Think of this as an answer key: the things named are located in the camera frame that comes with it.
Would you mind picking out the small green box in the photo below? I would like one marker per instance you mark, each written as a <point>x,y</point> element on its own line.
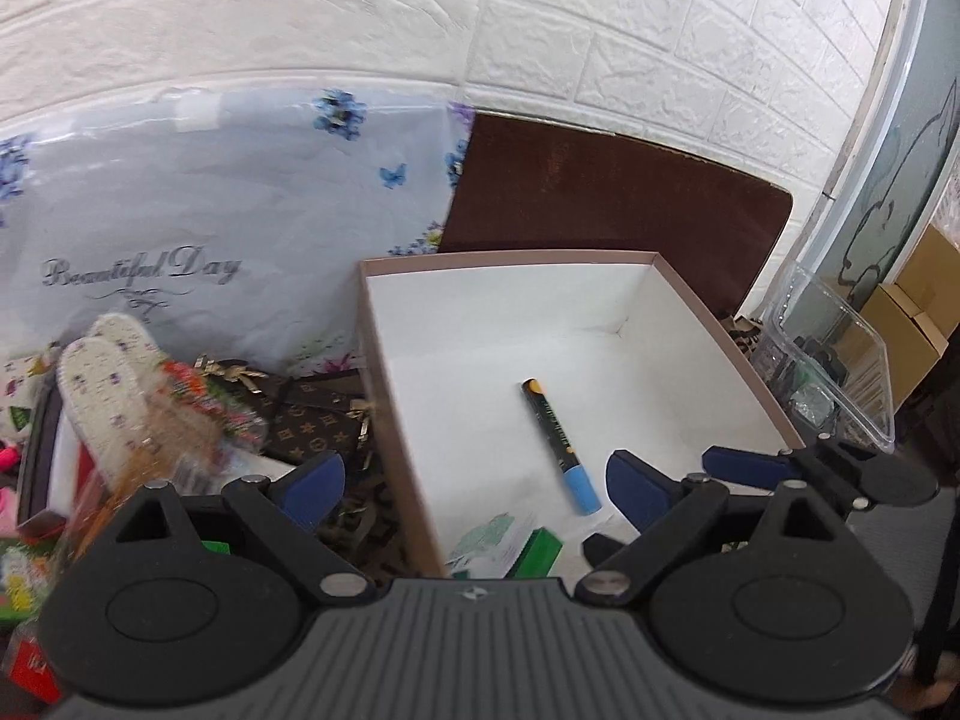
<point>540,551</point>

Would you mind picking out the grey door panel with drawing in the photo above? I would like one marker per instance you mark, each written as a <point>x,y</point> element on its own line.
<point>915,127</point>

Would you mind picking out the white floral plastic bag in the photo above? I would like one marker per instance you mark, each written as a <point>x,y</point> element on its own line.
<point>225,187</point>

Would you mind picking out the clear plastic container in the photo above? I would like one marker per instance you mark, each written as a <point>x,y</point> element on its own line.
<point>866,360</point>

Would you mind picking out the dark brown board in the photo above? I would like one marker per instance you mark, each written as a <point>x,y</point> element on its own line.
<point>600,187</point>

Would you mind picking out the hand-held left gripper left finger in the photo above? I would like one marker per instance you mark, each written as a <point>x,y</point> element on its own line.
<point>319,486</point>

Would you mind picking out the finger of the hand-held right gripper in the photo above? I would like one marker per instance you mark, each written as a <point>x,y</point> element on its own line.
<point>604,547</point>
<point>742,465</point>

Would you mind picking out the red packet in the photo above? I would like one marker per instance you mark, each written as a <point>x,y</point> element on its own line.
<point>34,667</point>

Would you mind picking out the brown monogram bag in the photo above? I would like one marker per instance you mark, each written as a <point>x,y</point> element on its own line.
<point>315,420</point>

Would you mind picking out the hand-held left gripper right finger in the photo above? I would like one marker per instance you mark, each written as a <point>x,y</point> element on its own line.
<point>637,489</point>

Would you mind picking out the black furniture leg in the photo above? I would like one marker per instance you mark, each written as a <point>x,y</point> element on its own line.
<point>937,630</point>

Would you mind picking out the green and yellow packet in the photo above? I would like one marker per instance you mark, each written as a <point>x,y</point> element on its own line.
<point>22,577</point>

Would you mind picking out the small black object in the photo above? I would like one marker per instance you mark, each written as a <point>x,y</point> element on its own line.
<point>825,361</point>

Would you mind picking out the white printed packet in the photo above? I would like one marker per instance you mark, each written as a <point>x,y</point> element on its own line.
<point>26,390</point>

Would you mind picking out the leopard print cloth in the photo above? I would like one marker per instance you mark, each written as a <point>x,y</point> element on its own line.
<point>744,341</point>

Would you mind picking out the black marker with blue cap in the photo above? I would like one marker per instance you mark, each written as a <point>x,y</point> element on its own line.
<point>551,435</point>

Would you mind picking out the white patterned slipper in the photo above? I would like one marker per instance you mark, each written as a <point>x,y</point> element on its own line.
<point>101,405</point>
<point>124,337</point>

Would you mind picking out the pink object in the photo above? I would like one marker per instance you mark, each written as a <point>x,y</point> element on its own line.
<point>6,499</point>

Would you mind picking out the beige cardboard box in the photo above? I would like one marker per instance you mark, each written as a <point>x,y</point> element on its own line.
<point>487,330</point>

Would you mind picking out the brown cardboard carton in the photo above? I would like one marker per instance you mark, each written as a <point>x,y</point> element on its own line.
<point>937,277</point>
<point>896,345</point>

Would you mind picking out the white and green packet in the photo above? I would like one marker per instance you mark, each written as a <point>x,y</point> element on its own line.
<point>487,541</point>

